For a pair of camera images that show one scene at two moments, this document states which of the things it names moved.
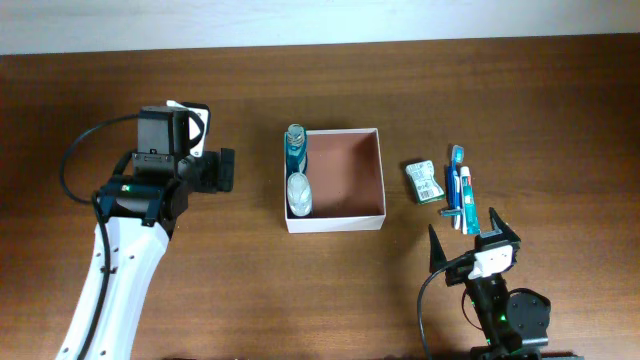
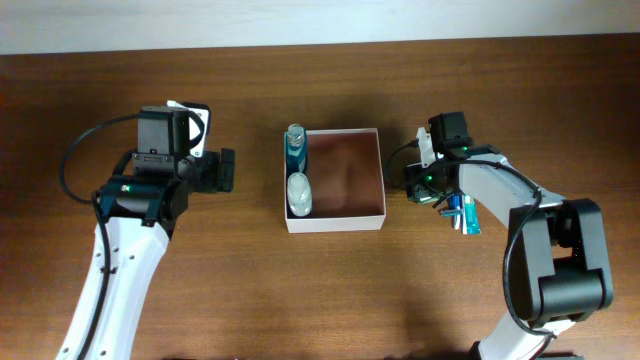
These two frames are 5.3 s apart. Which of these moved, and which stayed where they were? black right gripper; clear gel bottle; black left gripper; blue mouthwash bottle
Moved: black right gripper
Stayed: blue mouthwash bottle; black left gripper; clear gel bottle
